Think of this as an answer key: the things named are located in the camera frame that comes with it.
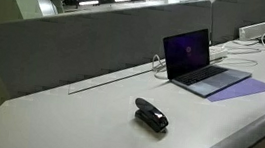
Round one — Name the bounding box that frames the black stapler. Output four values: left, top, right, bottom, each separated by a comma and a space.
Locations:
131, 96, 172, 134

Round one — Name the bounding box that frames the white power strip cable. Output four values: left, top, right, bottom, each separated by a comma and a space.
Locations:
221, 43, 263, 59

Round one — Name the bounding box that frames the grey laptop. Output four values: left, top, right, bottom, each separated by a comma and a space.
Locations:
157, 23, 258, 103

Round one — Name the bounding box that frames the purple paper sheet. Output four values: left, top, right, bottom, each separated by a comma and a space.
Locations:
205, 73, 265, 109

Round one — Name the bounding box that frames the white power strip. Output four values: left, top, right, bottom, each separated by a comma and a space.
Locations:
207, 46, 229, 64

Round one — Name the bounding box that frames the white laptop charger cable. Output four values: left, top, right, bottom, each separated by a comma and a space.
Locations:
149, 53, 171, 81

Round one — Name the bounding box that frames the long grey desk partition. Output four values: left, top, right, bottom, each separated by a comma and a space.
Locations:
0, 0, 215, 121

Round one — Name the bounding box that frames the white looped cable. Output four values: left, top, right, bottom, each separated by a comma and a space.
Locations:
213, 54, 259, 70

